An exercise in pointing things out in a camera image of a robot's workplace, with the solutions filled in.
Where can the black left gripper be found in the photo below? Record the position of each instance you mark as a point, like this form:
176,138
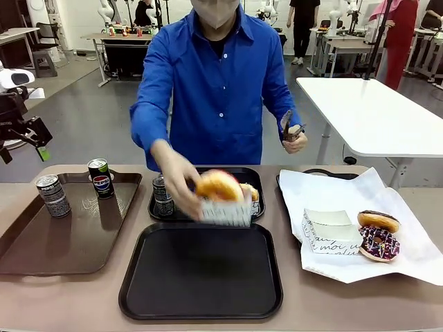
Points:
12,110

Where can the black patterned soda can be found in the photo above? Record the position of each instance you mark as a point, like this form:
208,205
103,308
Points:
55,200
162,204

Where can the plain glazed donut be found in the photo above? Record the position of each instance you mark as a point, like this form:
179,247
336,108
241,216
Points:
214,188
251,192

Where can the white script paper box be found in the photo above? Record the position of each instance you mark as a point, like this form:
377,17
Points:
337,240
255,209
225,216
325,216

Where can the black serving tongs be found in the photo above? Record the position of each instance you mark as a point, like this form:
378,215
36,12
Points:
287,119

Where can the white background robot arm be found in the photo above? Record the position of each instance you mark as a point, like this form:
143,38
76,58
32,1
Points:
335,19
268,12

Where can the person left forearm blue sleeve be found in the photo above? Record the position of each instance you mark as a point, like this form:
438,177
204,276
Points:
285,103

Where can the person right forearm blue sleeve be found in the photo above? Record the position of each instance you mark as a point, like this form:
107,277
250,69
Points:
149,128

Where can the person right hand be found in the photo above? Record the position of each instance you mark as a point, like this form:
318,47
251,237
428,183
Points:
176,176

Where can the person left hand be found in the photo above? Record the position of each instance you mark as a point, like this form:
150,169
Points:
296,141

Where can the grey step stool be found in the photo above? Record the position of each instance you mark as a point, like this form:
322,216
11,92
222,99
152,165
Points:
45,65

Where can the black Pepsi can green top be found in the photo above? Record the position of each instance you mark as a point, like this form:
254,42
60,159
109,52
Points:
101,183

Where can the brown plastic tray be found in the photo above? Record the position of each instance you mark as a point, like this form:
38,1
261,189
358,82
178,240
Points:
52,249

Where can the black office chair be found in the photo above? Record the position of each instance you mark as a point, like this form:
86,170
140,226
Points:
48,36

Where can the white background desk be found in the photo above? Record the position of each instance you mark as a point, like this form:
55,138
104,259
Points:
17,32

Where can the seated person in black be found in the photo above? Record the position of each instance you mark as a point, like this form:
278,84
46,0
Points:
142,14

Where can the person in blue shirt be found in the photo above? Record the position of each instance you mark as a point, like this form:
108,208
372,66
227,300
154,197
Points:
214,86

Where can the large black plastic tray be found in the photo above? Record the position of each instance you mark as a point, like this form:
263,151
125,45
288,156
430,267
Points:
200,273

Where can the small black plastic tray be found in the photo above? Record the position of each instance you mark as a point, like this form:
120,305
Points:
249,176

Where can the beige face mask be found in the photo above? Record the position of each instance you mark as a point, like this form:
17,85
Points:
214,12

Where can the bystander in black shirt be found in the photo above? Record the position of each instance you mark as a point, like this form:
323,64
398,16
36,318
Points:
302,27

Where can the black tray under paper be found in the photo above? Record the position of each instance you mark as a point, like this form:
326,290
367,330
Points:
325,172

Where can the white wrapping paper sheet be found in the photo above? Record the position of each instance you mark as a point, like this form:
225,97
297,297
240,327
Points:
328,193

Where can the grey background table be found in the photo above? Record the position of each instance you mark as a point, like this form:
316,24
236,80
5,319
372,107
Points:
346,45

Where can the white table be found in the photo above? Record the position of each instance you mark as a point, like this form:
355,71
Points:
363,110

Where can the chocolate glazed donut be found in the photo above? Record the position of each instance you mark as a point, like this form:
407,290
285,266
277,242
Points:
370,219

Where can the black stand pole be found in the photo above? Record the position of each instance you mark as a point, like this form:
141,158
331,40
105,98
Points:
375,52

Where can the chocolate sprinkle donut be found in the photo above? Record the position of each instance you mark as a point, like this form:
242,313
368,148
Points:
389,247

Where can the bystander in red clothes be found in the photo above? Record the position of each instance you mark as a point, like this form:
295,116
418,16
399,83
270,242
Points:
398,41

